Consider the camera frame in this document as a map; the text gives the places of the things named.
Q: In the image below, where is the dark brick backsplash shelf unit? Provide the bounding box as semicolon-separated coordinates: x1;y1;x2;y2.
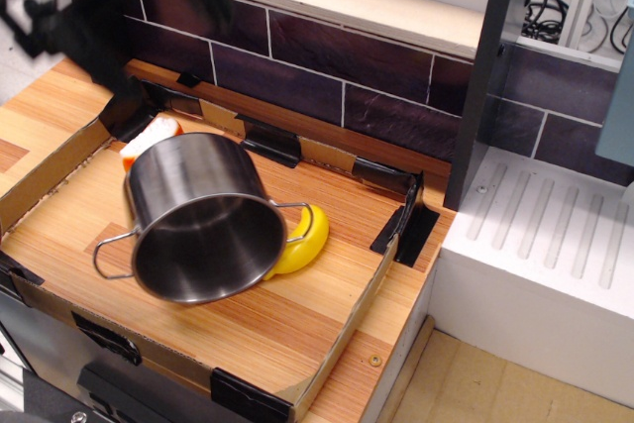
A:
57;0;526;211

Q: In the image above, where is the stainless steel pot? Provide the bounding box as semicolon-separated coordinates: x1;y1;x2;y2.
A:
124;132;290;303

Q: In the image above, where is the cardboard fence with black tape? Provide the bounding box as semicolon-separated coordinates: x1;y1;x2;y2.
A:
1;62;453;422

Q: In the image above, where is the orange salmon sushi toy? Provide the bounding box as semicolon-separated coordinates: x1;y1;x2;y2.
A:
120;116;183;172

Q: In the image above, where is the brass screw in table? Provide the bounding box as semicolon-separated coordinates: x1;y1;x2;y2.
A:
369;355;382;368

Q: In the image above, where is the white toy sink drainboard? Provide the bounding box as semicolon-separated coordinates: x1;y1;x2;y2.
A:
429;148;633;406

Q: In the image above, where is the yellow toy banana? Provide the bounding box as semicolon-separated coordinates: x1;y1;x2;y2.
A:
264;205;330;280

